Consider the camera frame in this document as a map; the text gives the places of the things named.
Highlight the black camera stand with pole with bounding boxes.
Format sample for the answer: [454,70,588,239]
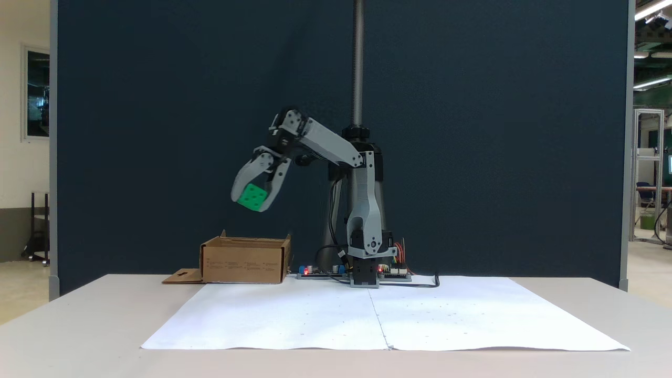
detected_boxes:
[295,0,390,274]

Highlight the aluminium frame rack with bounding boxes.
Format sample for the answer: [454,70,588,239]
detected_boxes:
[630,108,668,243]

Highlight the ceiling strip light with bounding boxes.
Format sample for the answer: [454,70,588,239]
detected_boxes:
[634,0,672,22]

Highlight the black wheeled cart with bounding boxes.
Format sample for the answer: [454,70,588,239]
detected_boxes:
[21,192,51,266]

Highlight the dark blue partition panel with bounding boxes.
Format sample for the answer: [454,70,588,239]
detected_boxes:
[49,0,637,302]

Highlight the black motor cable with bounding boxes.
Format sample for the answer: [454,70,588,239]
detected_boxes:
[314,178,351,269]

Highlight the framed wall window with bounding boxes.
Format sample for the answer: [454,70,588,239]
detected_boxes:
[21,44,51,143]

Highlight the brown cardboard box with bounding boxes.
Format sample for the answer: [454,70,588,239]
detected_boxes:
[162,229,292,285]

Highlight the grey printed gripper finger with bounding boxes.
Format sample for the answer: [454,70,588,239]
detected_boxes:
[231,153,272,203]
[258,159,291,213]

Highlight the blue circuit board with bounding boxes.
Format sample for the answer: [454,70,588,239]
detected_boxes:
[297,265,348,279]

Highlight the black power cable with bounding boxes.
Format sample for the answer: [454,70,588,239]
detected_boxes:
[315,273,440,289]

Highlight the green dice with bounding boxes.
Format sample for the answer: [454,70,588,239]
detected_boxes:
[237,182,269,213]

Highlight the circuit board with jumper wires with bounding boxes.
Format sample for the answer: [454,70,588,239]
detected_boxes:
[379,265,413,282]

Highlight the white paper sheet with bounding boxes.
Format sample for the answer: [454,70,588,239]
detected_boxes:
[369,277,631,352]
[141,277,390,351]

